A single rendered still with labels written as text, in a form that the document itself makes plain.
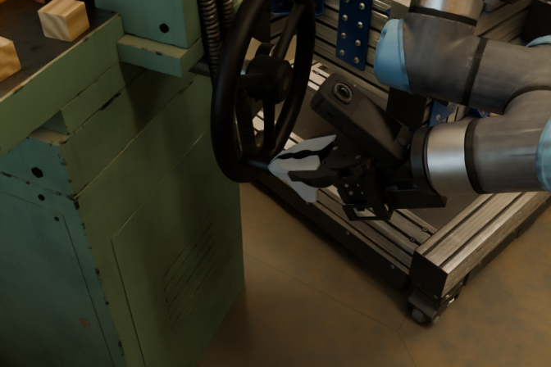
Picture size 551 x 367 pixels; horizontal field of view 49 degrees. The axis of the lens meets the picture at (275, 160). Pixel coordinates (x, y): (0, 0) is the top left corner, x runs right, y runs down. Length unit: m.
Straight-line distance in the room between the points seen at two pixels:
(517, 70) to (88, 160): 0.53
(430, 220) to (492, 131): 0.91
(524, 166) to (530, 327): 1.07
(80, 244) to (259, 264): 0.80
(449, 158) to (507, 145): 0.05
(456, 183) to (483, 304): 1.04
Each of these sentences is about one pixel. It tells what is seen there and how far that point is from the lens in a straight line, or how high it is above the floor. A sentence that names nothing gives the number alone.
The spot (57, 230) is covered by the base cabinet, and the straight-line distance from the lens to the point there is 0.90.
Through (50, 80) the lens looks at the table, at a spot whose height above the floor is 0.88.
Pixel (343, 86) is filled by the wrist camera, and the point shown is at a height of 0.91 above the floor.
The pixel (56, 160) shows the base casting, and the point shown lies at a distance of 0.79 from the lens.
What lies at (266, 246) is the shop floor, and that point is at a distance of 1.66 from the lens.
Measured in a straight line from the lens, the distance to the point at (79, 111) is 0.78.
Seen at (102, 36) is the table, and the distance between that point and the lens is 0.78.
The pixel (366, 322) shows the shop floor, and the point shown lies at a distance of 1.53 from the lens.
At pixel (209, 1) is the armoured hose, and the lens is 0.77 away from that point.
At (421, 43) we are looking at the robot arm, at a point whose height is 0.94.
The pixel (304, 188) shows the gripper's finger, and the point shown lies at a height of 0.77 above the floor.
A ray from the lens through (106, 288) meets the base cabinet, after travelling 0.97.
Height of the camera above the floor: 1.26
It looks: 41 degrees down
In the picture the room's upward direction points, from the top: straight up
